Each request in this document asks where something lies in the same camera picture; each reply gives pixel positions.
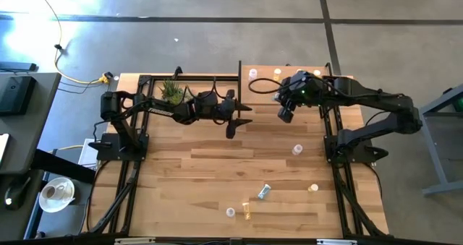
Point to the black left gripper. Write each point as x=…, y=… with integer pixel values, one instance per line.
x=210, y=109

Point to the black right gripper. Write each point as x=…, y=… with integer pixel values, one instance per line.
x=305, y=89

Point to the yellow medicine bottle white cap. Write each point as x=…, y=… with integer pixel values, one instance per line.
x=246, y=211
x=313, y=187
x=277, y=71

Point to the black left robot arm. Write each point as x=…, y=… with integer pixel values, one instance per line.
x=144, y=105

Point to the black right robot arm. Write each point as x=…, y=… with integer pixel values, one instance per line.
x=372, y=97

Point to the potted green succulent plant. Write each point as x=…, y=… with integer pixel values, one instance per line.
x=170, y=89

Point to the white paper sheet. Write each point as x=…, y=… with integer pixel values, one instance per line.
x=87, y=157

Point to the black crossbar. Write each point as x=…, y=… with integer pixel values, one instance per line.
x=398, y=243

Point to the white coffee cup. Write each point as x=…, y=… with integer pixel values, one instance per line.
x=48, y=192

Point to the black office desk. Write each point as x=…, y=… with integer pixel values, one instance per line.
x=29, y=129

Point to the black flat box device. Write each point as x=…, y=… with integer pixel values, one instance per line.
x=16, y=95

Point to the black flat bar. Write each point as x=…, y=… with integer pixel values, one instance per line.
x=18, y=66

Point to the black computer mouse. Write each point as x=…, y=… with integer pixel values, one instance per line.
x=18, y=191

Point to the wooden shelf with black frame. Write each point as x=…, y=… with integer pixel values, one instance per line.
x=264, y=98

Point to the small black mount post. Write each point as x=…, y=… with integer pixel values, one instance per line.
x=178, y=71

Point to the silver bracket plate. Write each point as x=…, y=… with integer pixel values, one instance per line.
x=134, y=241
x=336, y=242

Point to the blue-grey steel table frame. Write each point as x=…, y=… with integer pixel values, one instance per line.
x=436, y=158

